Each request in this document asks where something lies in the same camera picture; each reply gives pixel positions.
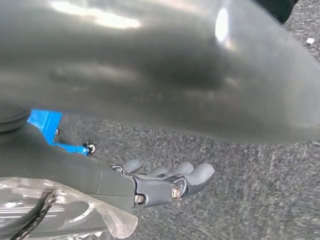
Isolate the blue metal shelf rack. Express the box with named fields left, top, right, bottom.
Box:
left=26, top=109, right=97, bottom=157

